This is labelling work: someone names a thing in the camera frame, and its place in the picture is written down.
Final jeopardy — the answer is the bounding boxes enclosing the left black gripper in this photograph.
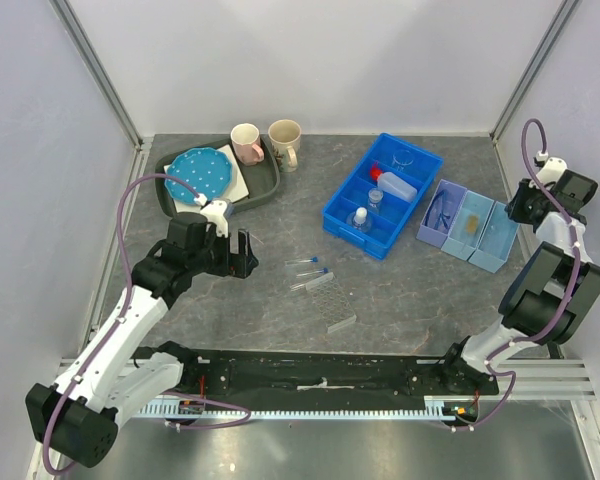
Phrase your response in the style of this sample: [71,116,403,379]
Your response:
[188,225,258,279]

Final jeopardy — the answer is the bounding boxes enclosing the clear glass pipette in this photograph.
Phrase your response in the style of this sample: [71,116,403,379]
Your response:
[482,215,509,255]

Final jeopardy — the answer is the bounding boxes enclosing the tan bottle brush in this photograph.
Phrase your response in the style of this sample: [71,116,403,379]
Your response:
[462,214,480,246]

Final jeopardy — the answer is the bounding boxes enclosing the blue safety glasses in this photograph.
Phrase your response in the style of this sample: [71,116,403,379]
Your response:
[424,189,455,233]

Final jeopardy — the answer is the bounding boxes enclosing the round glass flask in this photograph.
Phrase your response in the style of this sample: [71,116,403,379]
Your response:
[347,207,372,233]

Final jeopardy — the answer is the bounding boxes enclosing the clear glass beaker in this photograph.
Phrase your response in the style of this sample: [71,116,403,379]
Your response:
[392,149,414,172]

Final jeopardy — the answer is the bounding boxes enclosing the red cap wash bottle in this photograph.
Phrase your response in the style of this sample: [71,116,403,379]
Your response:
[370,166,417,203]

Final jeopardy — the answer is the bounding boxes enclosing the small glass stoppered bottle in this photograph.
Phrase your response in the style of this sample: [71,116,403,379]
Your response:
[367,188,384,214]

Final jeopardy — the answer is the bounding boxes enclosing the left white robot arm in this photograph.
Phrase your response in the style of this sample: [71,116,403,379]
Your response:
[25,213,259,475]

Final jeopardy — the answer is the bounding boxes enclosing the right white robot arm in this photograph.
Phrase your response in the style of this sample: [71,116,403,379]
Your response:
[437,172,600,394]

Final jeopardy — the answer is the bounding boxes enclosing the lavender divider box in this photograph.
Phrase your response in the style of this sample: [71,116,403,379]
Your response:
[416,180,518,273]

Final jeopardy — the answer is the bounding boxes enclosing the white square plate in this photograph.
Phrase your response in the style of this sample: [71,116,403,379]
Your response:
[162,143,251,220]

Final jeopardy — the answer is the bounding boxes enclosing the blue cap test tube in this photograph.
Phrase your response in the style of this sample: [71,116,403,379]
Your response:
[285,256,319,266]
[296,267,329,278]
[290,282,309,291]

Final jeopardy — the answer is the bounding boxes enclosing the grey serving tray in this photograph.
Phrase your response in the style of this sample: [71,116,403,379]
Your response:
[154,135,280,217]

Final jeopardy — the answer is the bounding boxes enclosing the blue polka dot plate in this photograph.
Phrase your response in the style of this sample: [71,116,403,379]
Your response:
[166,147,233,200]

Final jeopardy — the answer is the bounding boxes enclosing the clear test tube rack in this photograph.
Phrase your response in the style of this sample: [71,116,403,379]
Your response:
[305,272,357,334]

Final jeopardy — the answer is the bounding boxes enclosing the pink mug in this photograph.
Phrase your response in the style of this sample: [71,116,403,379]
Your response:
[230,123,264,166]

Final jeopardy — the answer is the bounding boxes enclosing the beige floral mug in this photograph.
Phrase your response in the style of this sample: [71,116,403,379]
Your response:
[268,119,302,173]

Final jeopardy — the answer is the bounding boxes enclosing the blue compartment bin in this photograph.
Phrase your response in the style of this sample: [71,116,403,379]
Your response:
[322,133,443,260]

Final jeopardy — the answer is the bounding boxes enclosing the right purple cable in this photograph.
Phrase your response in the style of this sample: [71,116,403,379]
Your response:
[439,118,581,433]

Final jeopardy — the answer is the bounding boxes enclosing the purple cable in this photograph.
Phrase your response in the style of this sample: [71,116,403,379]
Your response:
[42,173,251,475]
[439,118,581,433]

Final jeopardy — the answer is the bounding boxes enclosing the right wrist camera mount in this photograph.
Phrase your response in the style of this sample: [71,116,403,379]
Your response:
[530,152,598,214]

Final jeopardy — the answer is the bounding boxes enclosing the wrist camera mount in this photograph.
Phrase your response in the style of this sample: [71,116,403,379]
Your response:
[195,195,233,238]
[530,152,598,214]

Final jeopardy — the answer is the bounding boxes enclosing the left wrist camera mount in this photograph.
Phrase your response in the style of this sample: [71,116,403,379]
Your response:
[195,195,233,238]

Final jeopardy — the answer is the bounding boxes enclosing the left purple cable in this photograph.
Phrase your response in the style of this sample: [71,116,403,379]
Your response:
[42,173,251,475]

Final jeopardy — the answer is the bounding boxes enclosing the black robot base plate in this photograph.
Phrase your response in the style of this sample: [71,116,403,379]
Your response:
[134,344,500,412]

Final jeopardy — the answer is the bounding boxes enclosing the slotted cable duct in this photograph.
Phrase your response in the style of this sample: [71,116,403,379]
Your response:
[134,396,477,422]

